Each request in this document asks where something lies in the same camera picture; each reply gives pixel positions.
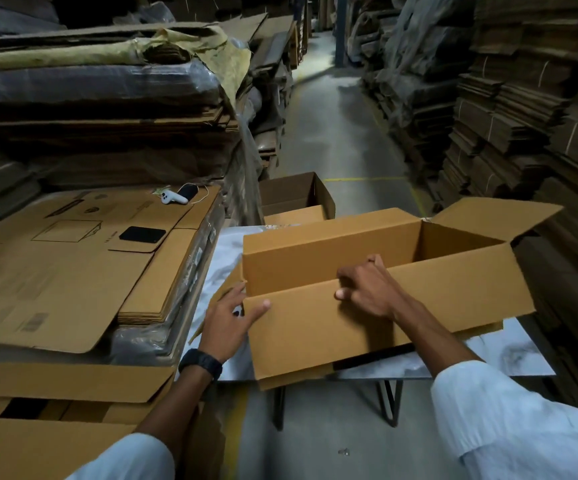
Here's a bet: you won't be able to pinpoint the person's right forearm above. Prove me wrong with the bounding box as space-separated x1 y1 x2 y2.
393 297 578 480

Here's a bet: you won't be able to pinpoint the stack of printed flat cartons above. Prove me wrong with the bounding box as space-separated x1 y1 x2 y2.
0 184 226 356

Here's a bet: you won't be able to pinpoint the row of cardboard sheet stacks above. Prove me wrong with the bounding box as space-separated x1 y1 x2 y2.
246 14 315 181

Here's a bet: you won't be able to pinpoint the person's left forearm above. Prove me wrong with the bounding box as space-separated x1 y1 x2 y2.
66 364 220 480

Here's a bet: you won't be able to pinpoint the black wristwatch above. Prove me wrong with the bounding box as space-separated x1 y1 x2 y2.
178 349 224 381

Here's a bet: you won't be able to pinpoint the plastic-wrapped cardboard sheet pile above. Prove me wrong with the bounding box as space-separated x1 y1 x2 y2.
0 15 266 228

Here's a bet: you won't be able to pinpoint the large cardboard box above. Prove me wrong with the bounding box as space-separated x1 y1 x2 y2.
189 197 565 391

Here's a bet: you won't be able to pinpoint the person's right hand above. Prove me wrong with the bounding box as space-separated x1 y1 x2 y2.
334 254 413 323

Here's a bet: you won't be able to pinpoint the small open cardboard box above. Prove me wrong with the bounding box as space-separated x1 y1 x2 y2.
258 172 337 226

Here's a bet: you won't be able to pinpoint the tall stacks of bundled cardboard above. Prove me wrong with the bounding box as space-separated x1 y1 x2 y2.
431 0 578 425

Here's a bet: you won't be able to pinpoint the person's left hand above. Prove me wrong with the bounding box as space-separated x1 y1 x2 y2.
198 282 272 366

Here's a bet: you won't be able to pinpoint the blue steel pillar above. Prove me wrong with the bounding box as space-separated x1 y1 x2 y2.
333 0 350 68

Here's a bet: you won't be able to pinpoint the white marble table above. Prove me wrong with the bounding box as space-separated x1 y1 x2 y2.
175 225 557 431

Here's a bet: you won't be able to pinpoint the plastic-covered cardboard pile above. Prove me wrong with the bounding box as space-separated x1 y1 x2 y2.
346 0 476 163

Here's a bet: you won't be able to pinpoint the black smartphone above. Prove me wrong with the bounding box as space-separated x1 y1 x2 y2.
118 226 167 244

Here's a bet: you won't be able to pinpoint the stack of plain flat cartons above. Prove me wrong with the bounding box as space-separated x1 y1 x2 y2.
0 363 227 480

